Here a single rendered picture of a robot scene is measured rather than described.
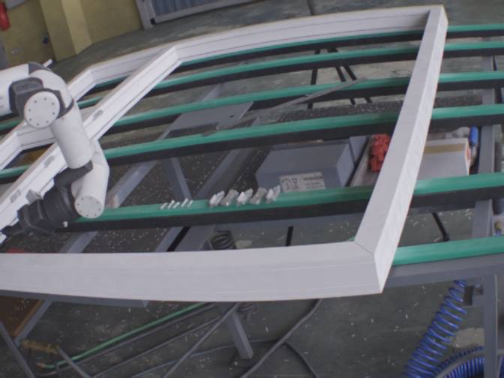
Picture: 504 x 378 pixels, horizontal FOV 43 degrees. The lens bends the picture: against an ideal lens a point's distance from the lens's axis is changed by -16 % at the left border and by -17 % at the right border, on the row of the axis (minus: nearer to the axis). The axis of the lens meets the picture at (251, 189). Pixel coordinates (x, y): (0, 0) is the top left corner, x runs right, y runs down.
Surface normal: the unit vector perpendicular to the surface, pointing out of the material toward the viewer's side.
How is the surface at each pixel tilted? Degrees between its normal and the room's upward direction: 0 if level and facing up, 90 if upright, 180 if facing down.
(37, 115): 106
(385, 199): 0
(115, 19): 90
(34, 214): 46
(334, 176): 90
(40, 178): 90
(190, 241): 0
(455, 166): 90
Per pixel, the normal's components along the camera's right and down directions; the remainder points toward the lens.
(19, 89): 0.27, -0.17
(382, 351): -0.29, -0.86
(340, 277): -0.33, 0.50
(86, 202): 0.04, 0.66
